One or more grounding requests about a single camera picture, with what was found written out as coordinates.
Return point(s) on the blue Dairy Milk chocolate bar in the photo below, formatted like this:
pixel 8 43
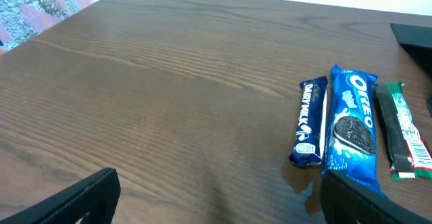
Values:
pixel 309 144

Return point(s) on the colourful patterned rug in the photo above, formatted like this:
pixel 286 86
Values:
pixel 25 19

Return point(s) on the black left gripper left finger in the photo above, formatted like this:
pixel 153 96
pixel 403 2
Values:
pixel 91 200

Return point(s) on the green red candy bar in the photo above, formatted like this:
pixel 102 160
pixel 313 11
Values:
pixel 408 151

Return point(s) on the black open box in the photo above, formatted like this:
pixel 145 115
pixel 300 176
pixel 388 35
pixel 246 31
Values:
pixel 416 41

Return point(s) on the blue Oreo cookie pack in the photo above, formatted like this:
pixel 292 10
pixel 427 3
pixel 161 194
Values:
pixel 350 147

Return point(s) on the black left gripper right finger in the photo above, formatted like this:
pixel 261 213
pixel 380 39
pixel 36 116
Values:
pixel 345 201

